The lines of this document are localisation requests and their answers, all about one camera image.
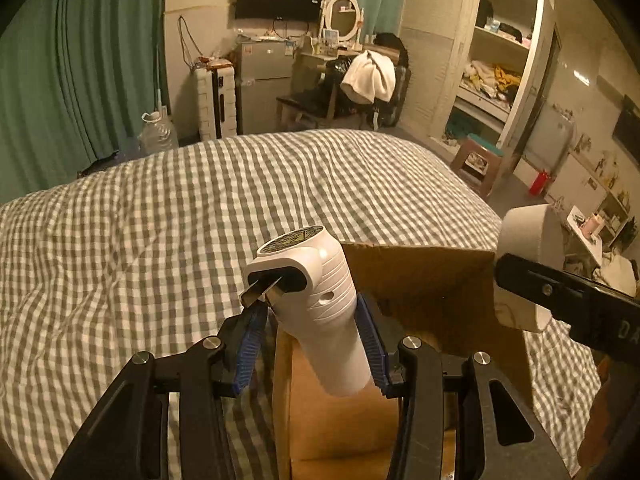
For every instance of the white open wardrobe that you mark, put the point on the white open wardrobe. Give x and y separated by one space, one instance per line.
483 58

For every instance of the grey mini fridge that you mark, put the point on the grey mini fridge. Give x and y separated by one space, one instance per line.
264 74

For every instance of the white towel on chair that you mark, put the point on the white towel on chair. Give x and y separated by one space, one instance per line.
370 77

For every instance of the dark wooden chair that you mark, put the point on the dark wooden chair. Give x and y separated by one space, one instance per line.
318 105

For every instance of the red bottle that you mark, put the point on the red bottle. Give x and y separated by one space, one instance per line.
539 183

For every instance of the white suitcase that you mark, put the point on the white suitcase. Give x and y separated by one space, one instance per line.
215 84

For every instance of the brown cardboard box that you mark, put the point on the brown cardboard box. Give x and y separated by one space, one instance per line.
443 295

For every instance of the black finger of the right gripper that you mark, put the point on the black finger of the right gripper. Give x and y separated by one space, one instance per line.
599 316

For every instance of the white hair dryer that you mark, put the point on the white hair dryer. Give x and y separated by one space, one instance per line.
313 296

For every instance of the white oval vanity mirror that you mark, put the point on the white oval vanity mirror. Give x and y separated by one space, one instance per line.
341 22

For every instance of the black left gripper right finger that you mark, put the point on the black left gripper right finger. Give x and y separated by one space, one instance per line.
452 408

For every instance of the green curtain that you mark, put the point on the green curtain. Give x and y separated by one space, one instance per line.
76 78

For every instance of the brown plastic stool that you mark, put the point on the brown plastic stool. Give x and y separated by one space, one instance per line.
477 163

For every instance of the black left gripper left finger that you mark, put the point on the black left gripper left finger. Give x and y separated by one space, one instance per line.
126 434

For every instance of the grey checkered bed cover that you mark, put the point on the grey checkered bed cover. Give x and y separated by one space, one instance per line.
148 255

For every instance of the clear water jug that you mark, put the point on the clear water jug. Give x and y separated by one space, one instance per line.
158 134

